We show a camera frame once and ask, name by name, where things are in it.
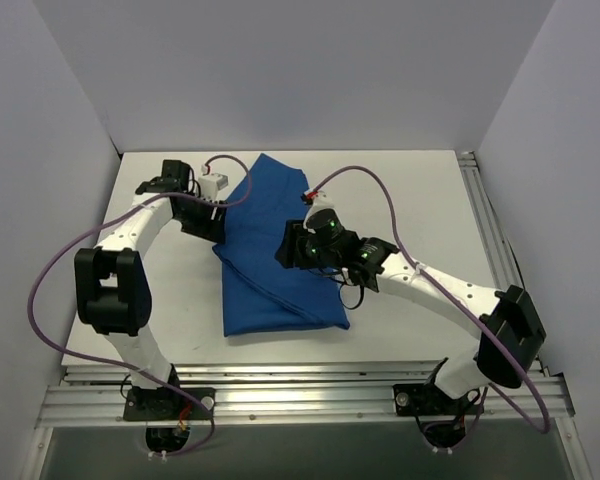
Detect blue surgical drape cloth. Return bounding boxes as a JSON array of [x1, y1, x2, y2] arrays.
[[213, 153, 350, 337]]

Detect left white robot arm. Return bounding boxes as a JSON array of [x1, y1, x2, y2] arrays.
[[74, 160, 228, 419]]

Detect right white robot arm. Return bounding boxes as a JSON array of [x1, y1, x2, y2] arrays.
[[275, 218, 546, 413]]

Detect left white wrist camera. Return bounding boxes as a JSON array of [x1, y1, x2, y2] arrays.
[[198, 173, 229, 202]]

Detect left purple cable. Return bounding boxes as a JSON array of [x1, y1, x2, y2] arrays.
[[27, 153, 254, 455]]

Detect purple cable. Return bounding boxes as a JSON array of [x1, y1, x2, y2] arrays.
[[302, 165, 552, 449], [27, 153, 254, 455]]

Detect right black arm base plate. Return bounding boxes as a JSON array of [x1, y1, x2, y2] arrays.
[[392, 383, 480, 418]]

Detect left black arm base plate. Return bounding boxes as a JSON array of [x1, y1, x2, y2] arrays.
[[123, 386, 209, 422]]

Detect aluminium side rail frame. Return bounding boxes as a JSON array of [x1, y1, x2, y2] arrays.
[[457, 152, 547, 375]]

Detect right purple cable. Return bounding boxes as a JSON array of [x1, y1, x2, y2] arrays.
[[302, 165, 552, 449]]

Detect aluminium front rail frame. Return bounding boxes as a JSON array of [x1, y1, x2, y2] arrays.
[[34, 357, 576, 429]]

